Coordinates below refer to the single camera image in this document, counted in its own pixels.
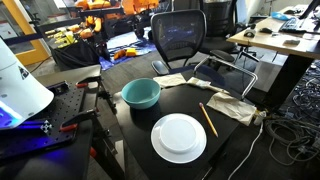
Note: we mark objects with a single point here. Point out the metal cart handle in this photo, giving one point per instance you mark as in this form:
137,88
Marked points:
233,68

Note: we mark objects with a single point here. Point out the black clamp orange handle upper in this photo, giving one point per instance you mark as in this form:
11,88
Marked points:
87,80

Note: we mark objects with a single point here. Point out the white plate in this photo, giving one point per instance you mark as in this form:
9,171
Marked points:
178,138

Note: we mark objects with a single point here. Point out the wooden desk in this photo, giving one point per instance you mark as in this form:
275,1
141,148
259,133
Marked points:
299,49

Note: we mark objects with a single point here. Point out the orange yellow robot equipment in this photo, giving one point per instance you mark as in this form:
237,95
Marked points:
102,19

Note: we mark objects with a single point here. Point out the beige cloth near pencil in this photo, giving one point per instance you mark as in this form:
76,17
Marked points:
232,107

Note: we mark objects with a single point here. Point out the white paint brush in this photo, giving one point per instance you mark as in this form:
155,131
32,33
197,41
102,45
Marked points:
205,85

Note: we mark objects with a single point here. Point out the black keyboard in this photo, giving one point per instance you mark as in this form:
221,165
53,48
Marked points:
293,25

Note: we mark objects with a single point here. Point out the black mesh office chair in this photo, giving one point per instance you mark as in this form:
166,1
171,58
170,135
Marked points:
178,36

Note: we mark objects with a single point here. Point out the yellow pencil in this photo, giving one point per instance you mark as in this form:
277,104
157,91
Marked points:
204,112

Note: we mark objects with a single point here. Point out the black perforated breadboard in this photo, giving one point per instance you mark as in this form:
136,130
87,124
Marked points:
43,131

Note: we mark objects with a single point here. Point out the beige cloth near chair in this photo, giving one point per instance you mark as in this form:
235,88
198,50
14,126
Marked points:
170,80

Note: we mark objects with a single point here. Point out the black computer mouse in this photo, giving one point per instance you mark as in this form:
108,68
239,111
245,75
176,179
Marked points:
250,33

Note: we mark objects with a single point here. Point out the black clamp orange handle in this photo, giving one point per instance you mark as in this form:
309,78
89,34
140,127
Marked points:
87,80
72,123

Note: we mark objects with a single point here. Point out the teal bowl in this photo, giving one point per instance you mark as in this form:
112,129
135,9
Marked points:
141,93

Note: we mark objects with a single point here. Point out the black clamp orange handle lower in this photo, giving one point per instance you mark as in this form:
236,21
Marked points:
72,123

